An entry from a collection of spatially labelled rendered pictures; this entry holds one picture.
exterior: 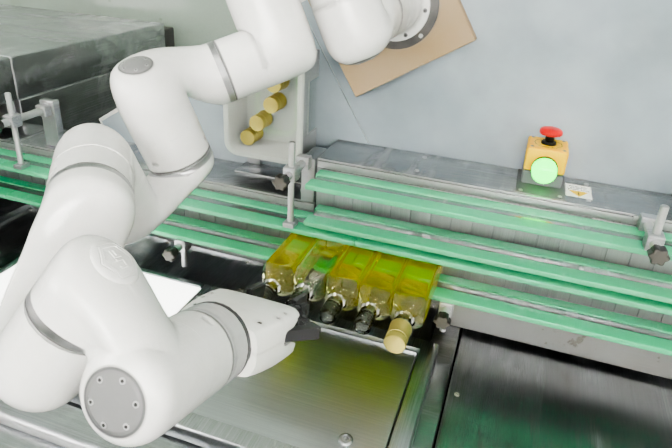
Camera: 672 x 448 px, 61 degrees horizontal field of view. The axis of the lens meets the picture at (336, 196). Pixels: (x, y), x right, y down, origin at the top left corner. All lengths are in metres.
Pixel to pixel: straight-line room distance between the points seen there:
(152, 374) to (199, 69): 0.45
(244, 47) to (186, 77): 0.09
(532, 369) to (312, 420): 0.44
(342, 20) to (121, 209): 0.39
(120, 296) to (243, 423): 0.53
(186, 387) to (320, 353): 0.63
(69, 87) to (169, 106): 1.10
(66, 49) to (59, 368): 1.40
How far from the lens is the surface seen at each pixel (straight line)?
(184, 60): 0.77
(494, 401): 1.08
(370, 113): 1.18
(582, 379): 1.18
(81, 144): 0.65
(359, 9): 0.81
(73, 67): 1.82
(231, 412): 0.96
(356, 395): 0.99
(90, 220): 0.58
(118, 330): 0.43
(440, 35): 1.10
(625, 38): 1.12
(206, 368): 0.47
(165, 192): 0.74
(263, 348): 0.54
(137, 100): 0.73
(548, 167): 1.06
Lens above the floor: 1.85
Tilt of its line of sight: 60 degrees down
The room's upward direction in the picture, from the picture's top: 140 degrees counter-clockwise
